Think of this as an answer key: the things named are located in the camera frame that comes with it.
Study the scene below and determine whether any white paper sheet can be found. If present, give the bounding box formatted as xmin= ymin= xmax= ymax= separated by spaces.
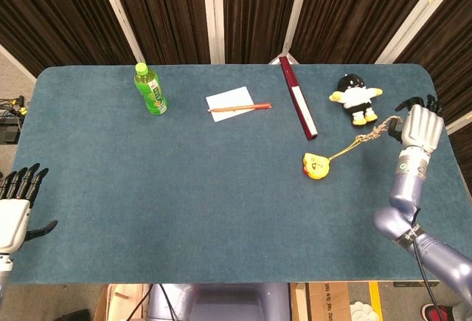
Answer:
xmin=205 ymin=86 xmax=256 ymax=122

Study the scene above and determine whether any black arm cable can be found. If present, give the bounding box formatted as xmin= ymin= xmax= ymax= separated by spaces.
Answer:
xmin=410 ymin=208 xmax=443 ymax=321

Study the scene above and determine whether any red black shoe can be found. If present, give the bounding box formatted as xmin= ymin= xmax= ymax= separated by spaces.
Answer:
xmin=421 ymin=302 xmax=457 ymax=321

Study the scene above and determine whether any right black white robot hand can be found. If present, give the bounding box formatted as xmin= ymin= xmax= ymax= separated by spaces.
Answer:
xmin=386 ymin=94 xmax=445 ymax=153

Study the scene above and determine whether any light wooden crate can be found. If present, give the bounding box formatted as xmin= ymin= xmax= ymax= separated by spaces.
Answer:
xmin=94 ymin=283 xmax=152 ymax=321

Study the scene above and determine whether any dark brown curtain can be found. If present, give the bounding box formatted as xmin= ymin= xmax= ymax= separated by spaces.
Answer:
xmin=291 ymin=0 xmax=443 ymax=64
xmin=223 ymin=0 xmax=305 ymax=64
xmin=396 ymin=0 xmax=472 ymax=126
xmin=0 ymin=0 xmax=136 ymax=78
xmin=106 ymin=0 xmax=213 ymax=66

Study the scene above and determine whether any blue felt table mat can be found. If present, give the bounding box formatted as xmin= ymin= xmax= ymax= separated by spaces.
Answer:
xmin=2 ymin=63 xmax=466 ymax=286

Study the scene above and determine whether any green tea bottle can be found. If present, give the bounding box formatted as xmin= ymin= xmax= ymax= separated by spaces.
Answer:
xmin=133 ymin=61 xmax=169 ymax=117

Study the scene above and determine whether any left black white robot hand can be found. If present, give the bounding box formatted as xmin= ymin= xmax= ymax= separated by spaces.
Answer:
xmin=0 ymin=162 xmax=59 ymax=255

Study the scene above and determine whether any orange pen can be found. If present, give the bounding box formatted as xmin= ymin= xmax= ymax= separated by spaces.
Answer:
xmin=207 ymin=102 xmax=272 ymax=112

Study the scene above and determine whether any cables and black equipment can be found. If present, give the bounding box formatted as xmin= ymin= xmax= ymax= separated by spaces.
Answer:
xmin=0 ymin=94 xmax=29 ymax=145

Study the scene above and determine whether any purple robot base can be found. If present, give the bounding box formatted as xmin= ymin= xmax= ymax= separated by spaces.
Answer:
xmin=147 ymin=283 xmax=291 ymax=321

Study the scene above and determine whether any white partition post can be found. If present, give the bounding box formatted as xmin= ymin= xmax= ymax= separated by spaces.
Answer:
xmin=375 ymin=0 xmax=455 ymax=64
xmin=271 ymin=0 xmax=313 ymax=66
xmin=201 ymin=0 xmax=226 ymax=64
xmin=94 ymin=0 xmax=147 ymax=64

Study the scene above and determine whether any knotted beige rope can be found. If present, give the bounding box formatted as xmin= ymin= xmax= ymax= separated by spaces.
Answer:
xmin=327 ymin=115 xmax=403 ymax=162

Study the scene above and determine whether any white flower-shaped palette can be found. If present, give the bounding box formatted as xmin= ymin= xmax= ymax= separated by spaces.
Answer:
xmin=348 ymin=300 xmax=373 ymax=321

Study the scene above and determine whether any long maroon white box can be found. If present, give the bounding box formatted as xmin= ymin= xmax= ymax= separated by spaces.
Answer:
xmin=279 ymin=55 xmax=319 ymax=141

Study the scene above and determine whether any black white plush toy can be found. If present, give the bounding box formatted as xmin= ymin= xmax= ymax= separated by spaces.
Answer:
xmin=328 ymin=73 xmax=384 ymax=127

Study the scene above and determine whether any brown cardboard box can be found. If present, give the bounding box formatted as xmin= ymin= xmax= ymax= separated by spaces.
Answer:
xmin=291 ymin=282 xmax=351 ymax=321

